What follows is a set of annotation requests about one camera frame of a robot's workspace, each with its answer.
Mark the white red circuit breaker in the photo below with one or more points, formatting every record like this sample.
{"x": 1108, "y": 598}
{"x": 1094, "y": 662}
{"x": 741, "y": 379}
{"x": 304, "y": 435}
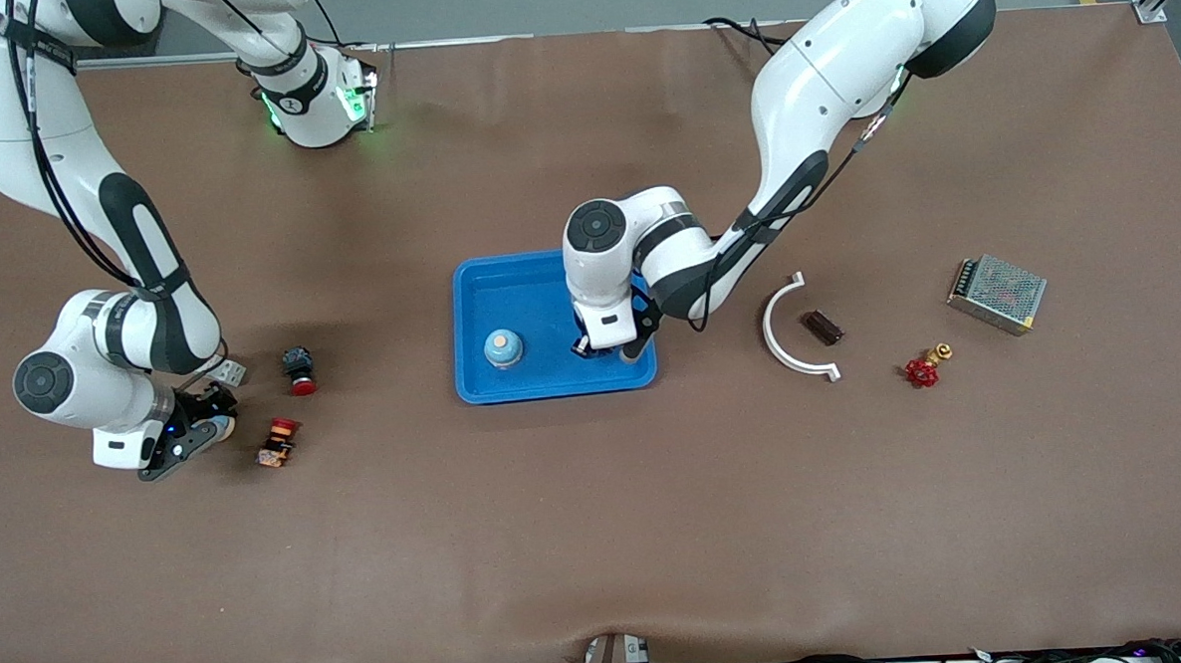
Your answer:
{"x": 231, "y": 372}

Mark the blue round bell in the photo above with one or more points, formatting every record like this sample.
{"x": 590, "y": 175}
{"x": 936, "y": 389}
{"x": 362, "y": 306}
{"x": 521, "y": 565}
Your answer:
{"x": 503, "y": 348}
{"x": 226, "y": 428}

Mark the black cylindrical capacitor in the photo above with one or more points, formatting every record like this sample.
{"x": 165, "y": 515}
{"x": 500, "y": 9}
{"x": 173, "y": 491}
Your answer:
{"x": 824, "y": 327}

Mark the red mushroom emergency button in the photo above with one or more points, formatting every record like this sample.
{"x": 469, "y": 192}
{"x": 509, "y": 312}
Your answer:
{"x": 300, "y": 369}

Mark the blue plastic tray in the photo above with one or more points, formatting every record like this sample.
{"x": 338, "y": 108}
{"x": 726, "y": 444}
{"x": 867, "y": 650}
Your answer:
{"x": 529, "y": 294}

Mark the red orange push switch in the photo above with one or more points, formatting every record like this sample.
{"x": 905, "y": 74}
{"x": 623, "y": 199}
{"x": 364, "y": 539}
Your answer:
{"x": 277, "y": 443}

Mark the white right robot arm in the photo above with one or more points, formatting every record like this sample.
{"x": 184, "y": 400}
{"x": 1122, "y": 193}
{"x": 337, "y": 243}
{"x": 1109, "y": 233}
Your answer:
{"x": 2, "y": 98}

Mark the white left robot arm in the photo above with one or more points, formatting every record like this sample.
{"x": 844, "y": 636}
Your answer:
{"x": 838, "y": 62}

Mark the metal mesh power supply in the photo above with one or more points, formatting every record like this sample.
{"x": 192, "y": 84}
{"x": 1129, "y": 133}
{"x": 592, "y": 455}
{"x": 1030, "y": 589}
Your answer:
{"x": 997, "y": 292}

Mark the white curved bracket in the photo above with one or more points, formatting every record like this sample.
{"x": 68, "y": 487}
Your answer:
{"x": 767, "y": 326}

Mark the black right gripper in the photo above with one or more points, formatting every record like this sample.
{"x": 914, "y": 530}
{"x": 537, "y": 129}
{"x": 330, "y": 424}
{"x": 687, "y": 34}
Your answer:
{"x": 203, "y": 400}

